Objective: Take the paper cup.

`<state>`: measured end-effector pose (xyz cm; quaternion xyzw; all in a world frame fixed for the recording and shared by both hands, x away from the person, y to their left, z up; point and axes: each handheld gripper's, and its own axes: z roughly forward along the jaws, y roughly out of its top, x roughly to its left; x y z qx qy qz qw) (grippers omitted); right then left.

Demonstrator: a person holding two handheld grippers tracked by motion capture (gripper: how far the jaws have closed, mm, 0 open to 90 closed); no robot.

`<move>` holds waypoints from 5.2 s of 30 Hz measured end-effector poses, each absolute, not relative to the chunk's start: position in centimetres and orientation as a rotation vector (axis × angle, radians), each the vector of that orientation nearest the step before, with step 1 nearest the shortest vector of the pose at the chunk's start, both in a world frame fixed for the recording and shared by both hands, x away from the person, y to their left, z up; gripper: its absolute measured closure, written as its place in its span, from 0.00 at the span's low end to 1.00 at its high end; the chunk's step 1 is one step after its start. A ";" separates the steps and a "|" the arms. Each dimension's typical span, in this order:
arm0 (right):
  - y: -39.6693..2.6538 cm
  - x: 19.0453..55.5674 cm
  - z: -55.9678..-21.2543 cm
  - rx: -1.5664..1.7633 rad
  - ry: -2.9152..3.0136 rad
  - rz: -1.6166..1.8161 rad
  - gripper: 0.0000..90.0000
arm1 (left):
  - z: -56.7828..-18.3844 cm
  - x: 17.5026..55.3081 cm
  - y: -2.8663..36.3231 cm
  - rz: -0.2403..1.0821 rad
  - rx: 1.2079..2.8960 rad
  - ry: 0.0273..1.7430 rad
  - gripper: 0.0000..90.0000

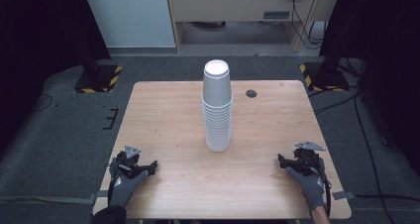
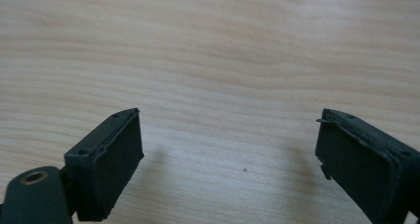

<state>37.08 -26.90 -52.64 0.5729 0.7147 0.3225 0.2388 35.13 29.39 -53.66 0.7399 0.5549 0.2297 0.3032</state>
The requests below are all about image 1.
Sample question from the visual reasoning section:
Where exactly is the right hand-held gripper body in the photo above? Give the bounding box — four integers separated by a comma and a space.
291, 140, 327, 177

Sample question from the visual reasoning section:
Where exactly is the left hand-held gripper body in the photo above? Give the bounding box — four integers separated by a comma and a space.
108, 145, 149, 181

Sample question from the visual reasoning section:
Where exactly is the stack of white paper cups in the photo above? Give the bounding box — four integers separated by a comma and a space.
201, 58, 234, 153

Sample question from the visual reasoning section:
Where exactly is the person's left hand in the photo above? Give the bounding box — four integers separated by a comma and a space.
108, 169, 151, 209

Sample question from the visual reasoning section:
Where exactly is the person's right hand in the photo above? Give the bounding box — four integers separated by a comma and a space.
284, 166, 329, 216

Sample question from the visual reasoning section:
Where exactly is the black tape floor mark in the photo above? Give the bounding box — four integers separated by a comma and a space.
102, 108, 120, 131

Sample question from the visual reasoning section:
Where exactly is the grey tape strip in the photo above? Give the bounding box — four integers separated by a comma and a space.
331, 190, 357, 201
88, 189, 110, 203

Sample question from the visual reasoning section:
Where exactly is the black stand with striped base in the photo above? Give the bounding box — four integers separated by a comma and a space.
73, 35, 123, 94
299, 25, 351, 93

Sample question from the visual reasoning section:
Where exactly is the dark curtain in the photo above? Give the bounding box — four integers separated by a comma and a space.
0, 0, 112, 156
318, 0, 420, 177

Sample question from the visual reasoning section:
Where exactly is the white panel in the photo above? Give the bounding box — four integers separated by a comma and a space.
81, 0, 177, 50

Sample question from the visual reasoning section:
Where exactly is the beige wooden desk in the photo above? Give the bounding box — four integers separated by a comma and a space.
165, 0, 342, 55

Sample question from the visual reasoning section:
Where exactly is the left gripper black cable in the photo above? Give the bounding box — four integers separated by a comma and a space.
106, 164, 115, 207

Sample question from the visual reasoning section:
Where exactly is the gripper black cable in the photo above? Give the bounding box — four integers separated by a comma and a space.
301, 152, 333, 217
106, 164, 115, 207

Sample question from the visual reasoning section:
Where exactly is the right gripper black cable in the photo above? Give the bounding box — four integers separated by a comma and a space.
301, 152, 333, 217

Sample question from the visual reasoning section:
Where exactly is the long black floor cable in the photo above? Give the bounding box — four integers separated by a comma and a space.
353, 84, 388, 224

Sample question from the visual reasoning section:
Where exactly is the thin black looped floor cable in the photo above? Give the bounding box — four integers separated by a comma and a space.
32, 93, 54, 113

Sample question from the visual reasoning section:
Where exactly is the bundle of black hanging cables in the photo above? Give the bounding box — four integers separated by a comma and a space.
289, 0, 328, 51

